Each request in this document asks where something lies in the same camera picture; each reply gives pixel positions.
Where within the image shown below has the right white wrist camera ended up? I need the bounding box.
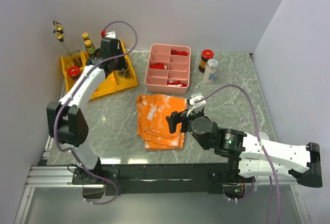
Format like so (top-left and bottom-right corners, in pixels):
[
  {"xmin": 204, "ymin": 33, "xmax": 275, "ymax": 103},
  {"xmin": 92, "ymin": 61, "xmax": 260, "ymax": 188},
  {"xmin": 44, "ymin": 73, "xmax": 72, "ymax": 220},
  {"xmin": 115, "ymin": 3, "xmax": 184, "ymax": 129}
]
[{"xmin": 186, "ymin": 92, "xmax": 206, "ymax": 117}]

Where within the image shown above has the red sock top compartment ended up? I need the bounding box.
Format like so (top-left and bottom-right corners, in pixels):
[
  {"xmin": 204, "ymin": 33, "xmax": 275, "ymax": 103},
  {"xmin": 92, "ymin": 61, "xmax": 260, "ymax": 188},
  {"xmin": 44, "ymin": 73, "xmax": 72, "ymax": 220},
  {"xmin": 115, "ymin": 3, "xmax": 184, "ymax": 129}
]
[{"xmin": 171, "ymin": 50, "xmax": 189, "ymax": 56}]

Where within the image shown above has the orange tie-dye cloth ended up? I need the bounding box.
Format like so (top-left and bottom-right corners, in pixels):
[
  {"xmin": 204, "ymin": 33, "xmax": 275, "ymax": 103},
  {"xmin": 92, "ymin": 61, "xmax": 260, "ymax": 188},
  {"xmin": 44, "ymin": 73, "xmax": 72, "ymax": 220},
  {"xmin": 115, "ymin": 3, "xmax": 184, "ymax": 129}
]
[{"xmin": 136, "ymin": 94, "xmax": 187, "ymax": 150}]

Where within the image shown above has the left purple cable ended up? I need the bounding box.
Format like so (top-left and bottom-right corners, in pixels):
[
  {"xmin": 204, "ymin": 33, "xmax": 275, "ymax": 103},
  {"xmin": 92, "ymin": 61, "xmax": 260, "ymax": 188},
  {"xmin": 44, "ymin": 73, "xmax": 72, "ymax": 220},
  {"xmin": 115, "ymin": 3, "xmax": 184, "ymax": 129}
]
[{"xmin": 53, "ymin": 21, "xmax": 139, "ymax": 205}]

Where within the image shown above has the red sock middle compartment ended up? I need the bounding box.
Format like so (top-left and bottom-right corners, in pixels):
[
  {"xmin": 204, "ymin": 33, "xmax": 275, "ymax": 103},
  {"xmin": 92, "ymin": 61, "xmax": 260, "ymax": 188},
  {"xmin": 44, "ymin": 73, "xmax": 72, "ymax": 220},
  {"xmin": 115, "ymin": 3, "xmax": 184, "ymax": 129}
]
[{"xmin": 150, "ymin": 63, "xmax": 168, "ymax": 70}]

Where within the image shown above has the silver lid glass jar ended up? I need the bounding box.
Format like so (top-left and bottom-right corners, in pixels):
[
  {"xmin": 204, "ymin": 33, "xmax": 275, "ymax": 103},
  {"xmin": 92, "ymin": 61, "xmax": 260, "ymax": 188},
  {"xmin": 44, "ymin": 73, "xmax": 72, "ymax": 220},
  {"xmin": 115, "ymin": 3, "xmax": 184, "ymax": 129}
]
[{"xmin": 203, "ymin": 58, "xmax": 218, "ymax": 84}]

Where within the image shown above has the brass clamp wall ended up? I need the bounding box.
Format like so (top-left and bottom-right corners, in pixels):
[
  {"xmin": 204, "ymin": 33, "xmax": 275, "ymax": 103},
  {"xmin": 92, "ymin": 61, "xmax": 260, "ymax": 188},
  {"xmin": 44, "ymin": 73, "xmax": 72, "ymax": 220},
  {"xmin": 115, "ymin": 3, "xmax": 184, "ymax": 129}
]
[
  {"xmin": 53, "ymin": 29, "xmax": 64, "ymax": 42},
  {"xmin": 53, "ymin": 21, "xmax": 63, "ymax": 32}
]

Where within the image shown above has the red white sock bottom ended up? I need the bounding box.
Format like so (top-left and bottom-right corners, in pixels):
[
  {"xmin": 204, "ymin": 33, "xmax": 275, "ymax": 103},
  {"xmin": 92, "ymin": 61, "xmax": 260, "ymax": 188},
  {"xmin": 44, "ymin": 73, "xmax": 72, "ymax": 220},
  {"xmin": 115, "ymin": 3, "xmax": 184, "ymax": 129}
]
[{"xmin": 167, "ymin": 80, "xmax": 188, "ymax": 88}]

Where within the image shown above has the sauce bottle yellow cap back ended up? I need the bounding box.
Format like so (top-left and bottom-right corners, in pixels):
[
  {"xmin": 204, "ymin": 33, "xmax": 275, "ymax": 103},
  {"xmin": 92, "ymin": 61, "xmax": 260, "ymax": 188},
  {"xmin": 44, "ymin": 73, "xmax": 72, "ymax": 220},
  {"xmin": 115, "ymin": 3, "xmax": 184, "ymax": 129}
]
[{"xmin": 82, "ymin": 33, "xmax": 90, "ymax": 41}]

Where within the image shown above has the red lid sauce jar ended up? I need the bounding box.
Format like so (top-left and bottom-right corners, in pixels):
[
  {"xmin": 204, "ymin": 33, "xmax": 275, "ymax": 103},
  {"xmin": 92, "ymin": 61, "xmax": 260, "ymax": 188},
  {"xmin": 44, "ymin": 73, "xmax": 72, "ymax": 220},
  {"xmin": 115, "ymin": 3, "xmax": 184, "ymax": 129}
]
[{"xmin": 199, "ymin": 49, "xmax": 214, "ymax": 73}]

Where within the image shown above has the dark brown jar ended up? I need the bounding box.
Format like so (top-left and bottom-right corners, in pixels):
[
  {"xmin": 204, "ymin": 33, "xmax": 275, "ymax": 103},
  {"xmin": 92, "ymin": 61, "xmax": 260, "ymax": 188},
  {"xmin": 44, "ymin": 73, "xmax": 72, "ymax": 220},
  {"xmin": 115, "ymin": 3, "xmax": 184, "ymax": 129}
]
[{"xmin": 118, "ymin": 67, "xmax": 130, "ymax": 78}]

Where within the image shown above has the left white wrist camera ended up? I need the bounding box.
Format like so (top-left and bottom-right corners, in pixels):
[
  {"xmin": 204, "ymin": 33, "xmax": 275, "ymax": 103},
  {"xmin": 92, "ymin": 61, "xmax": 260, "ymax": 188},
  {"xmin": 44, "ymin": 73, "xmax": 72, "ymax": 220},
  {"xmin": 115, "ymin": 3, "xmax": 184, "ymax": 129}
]
[{"xmin": 101, "ymin": 30, "xmax": 116, "ymax": 39}]

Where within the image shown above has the yellow plastic bin organizer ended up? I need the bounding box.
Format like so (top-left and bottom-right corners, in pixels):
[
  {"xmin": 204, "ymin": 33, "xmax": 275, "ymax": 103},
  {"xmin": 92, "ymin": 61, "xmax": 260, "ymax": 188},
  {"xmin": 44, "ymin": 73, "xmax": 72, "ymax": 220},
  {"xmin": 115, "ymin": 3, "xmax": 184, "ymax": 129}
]
[{"xmin": 60, "ymin": 51, "xmax": 138, "ymax": 100}]

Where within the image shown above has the sauce bottle green label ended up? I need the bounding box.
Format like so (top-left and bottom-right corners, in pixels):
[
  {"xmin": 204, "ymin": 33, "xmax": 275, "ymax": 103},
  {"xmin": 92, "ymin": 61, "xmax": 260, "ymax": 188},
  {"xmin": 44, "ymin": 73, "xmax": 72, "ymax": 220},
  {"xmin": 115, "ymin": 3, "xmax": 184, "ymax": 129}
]
[{"xmin": 84, "ymin": 39, "xmax": 96, "ymax": 57}]

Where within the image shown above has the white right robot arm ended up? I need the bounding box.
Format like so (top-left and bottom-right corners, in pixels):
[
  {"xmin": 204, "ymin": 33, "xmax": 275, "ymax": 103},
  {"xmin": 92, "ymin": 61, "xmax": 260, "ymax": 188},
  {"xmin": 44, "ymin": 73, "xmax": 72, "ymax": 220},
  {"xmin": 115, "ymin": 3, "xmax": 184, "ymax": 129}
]
[{"xmin": 166, "ymin": 111, "xmax": 323, "ymax": 188}]

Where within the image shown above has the pink divided tray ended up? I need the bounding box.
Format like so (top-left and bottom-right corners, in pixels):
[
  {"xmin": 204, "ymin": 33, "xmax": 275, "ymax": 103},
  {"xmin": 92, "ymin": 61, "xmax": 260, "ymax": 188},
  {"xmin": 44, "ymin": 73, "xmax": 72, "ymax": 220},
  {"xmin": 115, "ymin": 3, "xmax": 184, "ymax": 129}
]
[{"xmin": 144, "ymin": 43, "xmax": 191, "ymax": 95}]

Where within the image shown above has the red sock compartment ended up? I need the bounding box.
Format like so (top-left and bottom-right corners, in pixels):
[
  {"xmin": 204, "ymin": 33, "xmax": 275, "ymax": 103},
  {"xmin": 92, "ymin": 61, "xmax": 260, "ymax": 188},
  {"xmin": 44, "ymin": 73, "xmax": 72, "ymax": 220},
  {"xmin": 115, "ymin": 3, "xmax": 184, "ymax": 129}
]
[
  {"xmin": 150, "ymin": 63, "xmax": 168, "ymax": 70},
  {"xmin": 171, "ymin": 50, "xmax": 189, "ymax": 56}
]

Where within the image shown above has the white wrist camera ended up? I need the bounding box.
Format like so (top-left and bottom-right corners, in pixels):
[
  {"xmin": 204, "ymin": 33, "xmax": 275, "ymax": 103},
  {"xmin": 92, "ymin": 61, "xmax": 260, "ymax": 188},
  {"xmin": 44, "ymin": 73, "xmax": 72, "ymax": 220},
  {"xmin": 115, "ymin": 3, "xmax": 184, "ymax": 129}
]
[
  {"xmin": 101, "ymin": 30, "xmax": 116, "ymax": 39},
  {"xmin": 186, "ymin": 92, "xmax": 206, "ymax": 117}
]

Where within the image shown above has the purple cable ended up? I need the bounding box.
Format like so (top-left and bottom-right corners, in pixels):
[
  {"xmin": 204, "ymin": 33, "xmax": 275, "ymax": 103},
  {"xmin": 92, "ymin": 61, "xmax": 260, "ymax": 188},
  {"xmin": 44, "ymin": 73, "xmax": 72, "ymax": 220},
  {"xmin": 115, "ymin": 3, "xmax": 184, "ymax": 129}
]
[
  {"xmin": 195, "ymin": 84, "xmax": 282, "ymax": 224},
  {"xmin": 53, "ymin": 21, "xmax": 139, "ymax": 205}
]

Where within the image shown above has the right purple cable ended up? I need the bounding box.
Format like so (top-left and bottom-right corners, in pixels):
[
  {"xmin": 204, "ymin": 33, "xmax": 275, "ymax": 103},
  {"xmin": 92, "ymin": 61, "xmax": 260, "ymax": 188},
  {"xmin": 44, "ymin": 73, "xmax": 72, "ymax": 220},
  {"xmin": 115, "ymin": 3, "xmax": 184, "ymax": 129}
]
[{"xmin": 195, "ymin": 84, "xmax": 282, "ymax": 224}]

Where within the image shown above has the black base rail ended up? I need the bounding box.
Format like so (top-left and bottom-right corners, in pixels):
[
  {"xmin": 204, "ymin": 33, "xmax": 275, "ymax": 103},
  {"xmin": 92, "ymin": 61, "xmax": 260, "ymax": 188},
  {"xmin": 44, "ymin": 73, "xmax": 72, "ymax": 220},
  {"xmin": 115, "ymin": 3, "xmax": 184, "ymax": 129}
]
[{"xmin": 72, "ymin": 163, "xmax": 252, "ymax": 196}]

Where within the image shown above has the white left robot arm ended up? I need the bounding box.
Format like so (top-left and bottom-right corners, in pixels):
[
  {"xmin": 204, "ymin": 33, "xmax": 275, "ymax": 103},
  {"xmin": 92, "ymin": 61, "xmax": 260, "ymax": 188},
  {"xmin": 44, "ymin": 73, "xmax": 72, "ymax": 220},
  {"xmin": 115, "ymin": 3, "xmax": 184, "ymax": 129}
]
[{"xmin": 46, "ymin": 37, "xmax": 127, "ymax": 184}]

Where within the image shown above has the aluminium frame rail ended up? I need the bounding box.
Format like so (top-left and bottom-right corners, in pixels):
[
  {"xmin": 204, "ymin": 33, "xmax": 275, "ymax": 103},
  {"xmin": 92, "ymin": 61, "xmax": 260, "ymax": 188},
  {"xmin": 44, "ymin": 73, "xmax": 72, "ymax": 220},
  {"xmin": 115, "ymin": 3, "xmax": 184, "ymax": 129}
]
[{"xmin": 24, "ymin": 133, "xmax": 83, "ymax": 188}]

